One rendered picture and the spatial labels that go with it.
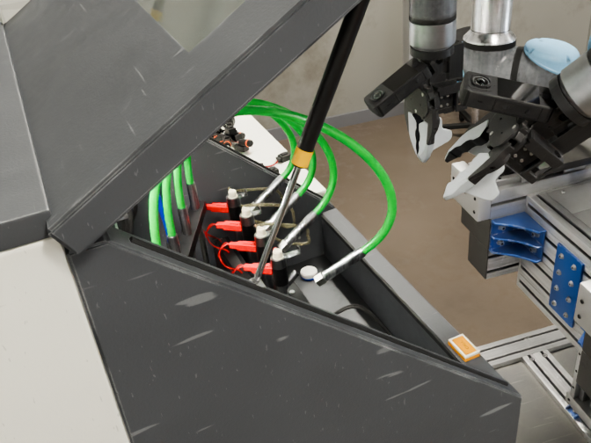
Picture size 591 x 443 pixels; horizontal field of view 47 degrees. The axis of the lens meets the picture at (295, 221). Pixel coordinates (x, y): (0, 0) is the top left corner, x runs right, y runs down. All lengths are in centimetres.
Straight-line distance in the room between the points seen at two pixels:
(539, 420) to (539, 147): 132
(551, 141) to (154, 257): 53
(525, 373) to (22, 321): 177
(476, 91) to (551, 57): 69
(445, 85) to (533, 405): 123
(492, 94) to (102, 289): 52
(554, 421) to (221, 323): 150
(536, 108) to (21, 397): 67
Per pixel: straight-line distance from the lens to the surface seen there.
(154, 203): 104
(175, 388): 79
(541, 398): 218
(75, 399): 77
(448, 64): 118
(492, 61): 158
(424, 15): 111
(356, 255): 108
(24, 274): 67
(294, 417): 90
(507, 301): 281
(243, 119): 200
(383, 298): 139
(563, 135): 93
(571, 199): 165
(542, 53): 156
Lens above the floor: 180
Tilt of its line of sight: 33 degrees down
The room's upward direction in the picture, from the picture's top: 6 degrees counter-clockwise
